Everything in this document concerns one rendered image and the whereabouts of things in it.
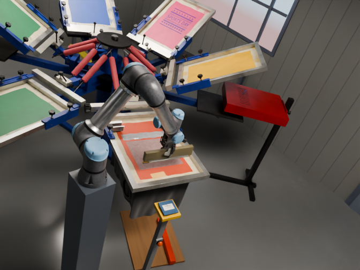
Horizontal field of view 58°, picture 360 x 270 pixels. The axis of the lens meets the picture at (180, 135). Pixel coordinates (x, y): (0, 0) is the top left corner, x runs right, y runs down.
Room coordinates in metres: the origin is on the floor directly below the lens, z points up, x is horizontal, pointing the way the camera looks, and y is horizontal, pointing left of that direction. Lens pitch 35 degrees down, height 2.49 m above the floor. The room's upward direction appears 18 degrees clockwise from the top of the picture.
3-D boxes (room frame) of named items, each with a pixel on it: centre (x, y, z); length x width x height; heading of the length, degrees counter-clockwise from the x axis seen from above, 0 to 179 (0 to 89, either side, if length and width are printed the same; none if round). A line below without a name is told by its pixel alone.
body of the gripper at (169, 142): (1.69, 0.06, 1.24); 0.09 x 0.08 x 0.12; 127
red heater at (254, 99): (2.92, -0.59, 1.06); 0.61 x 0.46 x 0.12; 97
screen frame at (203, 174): (1.90, 0.18, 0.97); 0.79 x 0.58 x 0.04; 37
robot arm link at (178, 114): (1.69, 0.05, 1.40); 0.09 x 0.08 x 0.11; 134
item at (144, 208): (1.67, 0.00, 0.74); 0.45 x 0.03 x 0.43; 127
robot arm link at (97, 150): (1.20, 0.37, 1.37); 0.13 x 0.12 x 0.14; 44
